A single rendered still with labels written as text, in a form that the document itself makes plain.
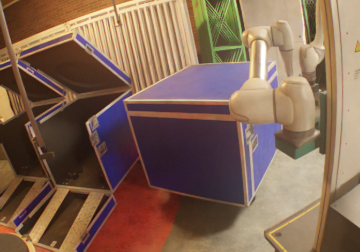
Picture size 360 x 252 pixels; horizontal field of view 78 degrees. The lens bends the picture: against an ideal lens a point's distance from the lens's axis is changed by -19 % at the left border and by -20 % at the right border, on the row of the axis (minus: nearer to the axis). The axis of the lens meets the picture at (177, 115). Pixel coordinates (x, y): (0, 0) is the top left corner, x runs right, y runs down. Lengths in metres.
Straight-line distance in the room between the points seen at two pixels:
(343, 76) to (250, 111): 0.43
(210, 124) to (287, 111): 0.89
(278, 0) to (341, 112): 1.99
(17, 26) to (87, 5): 2.16
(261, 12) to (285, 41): 1.31
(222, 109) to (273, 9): 1.50
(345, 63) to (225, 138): 1.10
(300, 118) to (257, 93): 0.22
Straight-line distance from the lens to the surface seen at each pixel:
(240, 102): 1.17
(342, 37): 1.11
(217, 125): 1.90
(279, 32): 1.65
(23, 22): 7.04
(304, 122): 1.17
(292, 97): 1.12
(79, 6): 5.95
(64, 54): 2.85
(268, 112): 1.15
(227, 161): 2.02
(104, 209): 2.70
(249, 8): 2.94
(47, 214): 3.09
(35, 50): 2.89
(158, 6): 4.03
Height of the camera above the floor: 1.67
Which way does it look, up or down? 20 degrees down
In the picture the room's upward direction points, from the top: 13 degrees counter-clockwise
